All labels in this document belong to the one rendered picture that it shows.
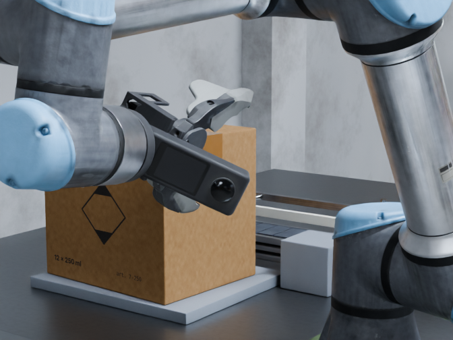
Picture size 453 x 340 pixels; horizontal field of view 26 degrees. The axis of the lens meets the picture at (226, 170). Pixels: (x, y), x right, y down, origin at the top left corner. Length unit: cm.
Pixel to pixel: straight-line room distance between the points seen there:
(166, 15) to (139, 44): 309
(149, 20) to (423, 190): 39
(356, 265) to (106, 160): 56
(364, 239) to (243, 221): 46
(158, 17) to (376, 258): 47
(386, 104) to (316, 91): 416
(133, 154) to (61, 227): 89
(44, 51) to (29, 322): 87
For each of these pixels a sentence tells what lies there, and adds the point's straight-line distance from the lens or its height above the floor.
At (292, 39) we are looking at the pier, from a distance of 475.
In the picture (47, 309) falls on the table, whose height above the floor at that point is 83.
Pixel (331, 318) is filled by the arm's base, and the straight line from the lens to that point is 139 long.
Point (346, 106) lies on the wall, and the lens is 558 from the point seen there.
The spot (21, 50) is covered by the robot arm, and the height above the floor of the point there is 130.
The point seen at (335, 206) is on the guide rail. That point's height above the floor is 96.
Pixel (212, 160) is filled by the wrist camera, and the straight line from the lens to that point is 95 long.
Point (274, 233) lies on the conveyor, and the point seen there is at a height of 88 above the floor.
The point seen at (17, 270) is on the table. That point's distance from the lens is 194.
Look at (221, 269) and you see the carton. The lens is 172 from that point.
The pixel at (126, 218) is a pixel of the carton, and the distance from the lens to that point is 165.
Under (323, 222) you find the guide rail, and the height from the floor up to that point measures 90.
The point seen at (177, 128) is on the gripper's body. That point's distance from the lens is 98.
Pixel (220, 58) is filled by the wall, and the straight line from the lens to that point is 456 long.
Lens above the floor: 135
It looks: 10 degrees down
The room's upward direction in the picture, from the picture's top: straight up
